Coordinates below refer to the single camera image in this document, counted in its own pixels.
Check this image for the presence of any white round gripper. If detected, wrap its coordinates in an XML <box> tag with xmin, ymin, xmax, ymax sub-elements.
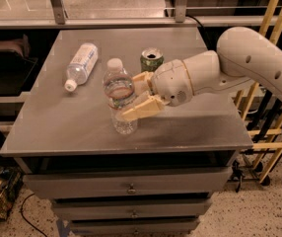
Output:
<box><xmin>120</xmin><ymin>59</ymin><xmax>193</xmax><ymax>121</ymax></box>

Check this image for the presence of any clear red-label water bottle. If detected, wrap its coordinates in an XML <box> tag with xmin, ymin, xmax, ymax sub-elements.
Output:
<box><xmin>103</xmin><ymin>58</ymin><xmax>138</xmax><ymax>135</ymax></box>

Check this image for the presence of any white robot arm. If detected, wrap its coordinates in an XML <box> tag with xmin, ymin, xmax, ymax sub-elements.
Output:
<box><xmin>122</xmin><ymin>27</ymin><xmax>282</xmax><ymax>120</ymax></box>

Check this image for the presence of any white-label plastic water bottle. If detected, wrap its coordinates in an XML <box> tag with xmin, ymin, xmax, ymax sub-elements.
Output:
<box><xmin>64</xmin><ymin>42</ymin><xmax>99</xmax><ymax>92</ymax></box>

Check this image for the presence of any green soda can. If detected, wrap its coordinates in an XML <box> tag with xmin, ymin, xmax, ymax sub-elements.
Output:
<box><xmin>140</xmin><ymin>47</ymin><xmax>164</xmax><ymax>72</ymax></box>

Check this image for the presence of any grey drawer cabinet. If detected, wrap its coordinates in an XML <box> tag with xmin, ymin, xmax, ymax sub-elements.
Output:
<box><xmin>1</xmin><ymin>27</ymin><xmax>251</xmax><ymax>236</ymax></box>

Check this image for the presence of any top grey drawer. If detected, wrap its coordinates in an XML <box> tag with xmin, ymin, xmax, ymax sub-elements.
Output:
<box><xmin>24</xmin><ymin>167</ymin><xmax>231</xmax><ymax>198</ymax></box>

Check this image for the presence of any grey drawer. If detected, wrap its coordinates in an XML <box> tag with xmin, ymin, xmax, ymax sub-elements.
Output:
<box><xmin>24</xmin><ymin>167</ymin><xmax>231</xmax><ymax>198</ymax></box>
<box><xmin>70</xmin><ymin>218</ymin><xmax>199</xmax><ymax>235</ymax></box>
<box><xmin>52</xmin><ymin>199</ymin><xmax>211</xmax><ymax>220</ymax></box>

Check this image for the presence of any middle grey drawer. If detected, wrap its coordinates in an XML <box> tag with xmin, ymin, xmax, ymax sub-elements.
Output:
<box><xmin>52</xmin><ymin>199</ymin><xmax>211</xmax><ymax>220</ymax></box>

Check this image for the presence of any bottom grey drawer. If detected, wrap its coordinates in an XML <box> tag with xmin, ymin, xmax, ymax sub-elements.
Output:
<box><xmin>70</xmin><ymin>218</ymin><xmax>199</xmax><ymax>235</ymax></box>

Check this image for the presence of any dark chair at left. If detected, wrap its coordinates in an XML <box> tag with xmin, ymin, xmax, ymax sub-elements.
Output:
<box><xmin>0</xmin><ymin>35</ymin><xmax>37</xmax><ymax>97</ymax></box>

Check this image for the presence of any yellow wooden rack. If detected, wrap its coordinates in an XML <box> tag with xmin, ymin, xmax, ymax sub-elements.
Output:
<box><xmin>247</xmin><ymin>0</ymin><xmax>282</xmax><ymax>186</ymax></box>

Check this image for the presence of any black cable behind table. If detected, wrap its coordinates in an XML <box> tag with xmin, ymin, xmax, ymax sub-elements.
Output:
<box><xmin>185</xmin><ymin>14</ymin><xmax>218</xmax><ymax>51</ymax></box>

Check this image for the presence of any black floor cable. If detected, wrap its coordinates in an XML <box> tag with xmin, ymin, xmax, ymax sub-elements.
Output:
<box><xmin>19</xmin><ymin>192</ymin><xmax>48</xmax><ymax>237</ymax></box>

